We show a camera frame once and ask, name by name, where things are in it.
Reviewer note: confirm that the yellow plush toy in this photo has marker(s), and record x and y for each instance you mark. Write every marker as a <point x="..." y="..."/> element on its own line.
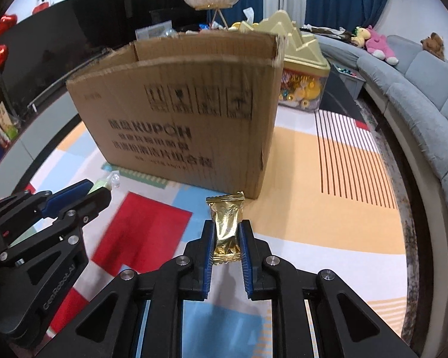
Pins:
<point x="359" y="36"/>

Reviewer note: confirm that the grey storage bin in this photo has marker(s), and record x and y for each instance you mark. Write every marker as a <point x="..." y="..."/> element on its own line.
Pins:
<point x="349" y="82"/>

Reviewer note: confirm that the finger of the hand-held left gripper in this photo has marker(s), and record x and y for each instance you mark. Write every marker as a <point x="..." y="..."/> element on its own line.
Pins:
<point x="97" y="199"/>
<point x="69" y="195"/>

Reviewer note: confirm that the colourful checked tablecloth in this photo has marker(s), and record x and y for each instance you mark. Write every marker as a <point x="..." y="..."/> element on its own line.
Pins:
<point x="339" y="231"/>

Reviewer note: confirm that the gold snack packet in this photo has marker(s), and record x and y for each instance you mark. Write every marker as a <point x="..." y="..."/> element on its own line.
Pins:
<point x="226" y="223"/>

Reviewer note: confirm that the black piano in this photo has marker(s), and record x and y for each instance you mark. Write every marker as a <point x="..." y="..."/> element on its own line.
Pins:
<point x="164" y="7"/>

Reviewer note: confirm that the white tissue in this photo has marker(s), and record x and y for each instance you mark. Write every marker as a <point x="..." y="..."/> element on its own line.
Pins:
<point x="248" y="14"/>

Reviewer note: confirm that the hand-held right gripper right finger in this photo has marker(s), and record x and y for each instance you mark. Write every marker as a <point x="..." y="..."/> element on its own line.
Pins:
<point x="246" y="264"/>

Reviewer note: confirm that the grey television cabinet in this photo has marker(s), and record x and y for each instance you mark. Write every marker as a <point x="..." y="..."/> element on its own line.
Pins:
<point x="33" y="145"/>

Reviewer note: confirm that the brown plush toy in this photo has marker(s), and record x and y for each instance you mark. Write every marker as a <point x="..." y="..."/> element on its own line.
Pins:
<point x="433" y="44"/>

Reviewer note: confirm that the green picture books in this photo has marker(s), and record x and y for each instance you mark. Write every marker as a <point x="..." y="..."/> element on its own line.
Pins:
<point x="5" y="123"/>

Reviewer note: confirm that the scattered papers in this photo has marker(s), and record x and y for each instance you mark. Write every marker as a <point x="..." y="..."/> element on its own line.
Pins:
<point x="326" y="31"/>

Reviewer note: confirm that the pile of wrapped candies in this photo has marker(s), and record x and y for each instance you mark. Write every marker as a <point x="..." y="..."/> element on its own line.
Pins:
<point x="209" y="27"/>

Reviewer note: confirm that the brown cardboard box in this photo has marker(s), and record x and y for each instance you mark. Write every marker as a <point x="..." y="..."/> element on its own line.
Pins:
<point x="171" y="119"/>

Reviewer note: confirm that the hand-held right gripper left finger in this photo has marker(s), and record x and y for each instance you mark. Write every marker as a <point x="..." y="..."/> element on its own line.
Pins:
<point x="208" y="264"/>

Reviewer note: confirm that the grey curved sofa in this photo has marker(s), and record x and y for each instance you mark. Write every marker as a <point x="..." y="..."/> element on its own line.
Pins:
<point x="414" y="100"/>

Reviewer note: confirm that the clear plastic container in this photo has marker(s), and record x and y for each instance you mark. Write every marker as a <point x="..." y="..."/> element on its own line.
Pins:
<point x="153" y="30"/>

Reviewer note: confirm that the gold mountain-shaped tin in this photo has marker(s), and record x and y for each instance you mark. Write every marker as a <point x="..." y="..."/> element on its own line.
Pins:
<point x="298" y="52"/>

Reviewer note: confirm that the pink plush toy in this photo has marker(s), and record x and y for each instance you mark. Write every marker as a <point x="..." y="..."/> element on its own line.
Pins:
<point x="379" y="44"/>

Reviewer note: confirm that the black television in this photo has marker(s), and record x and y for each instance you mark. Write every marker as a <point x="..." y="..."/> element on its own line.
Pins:
<point x="59" y="44"/>

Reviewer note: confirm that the white red robot toy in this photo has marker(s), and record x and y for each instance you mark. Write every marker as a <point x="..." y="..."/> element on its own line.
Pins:
<point x="42" y="4"/>

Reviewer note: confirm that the grey patterned rug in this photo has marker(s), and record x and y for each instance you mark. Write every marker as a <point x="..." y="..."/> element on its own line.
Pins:
<point x="395" y="179"/>

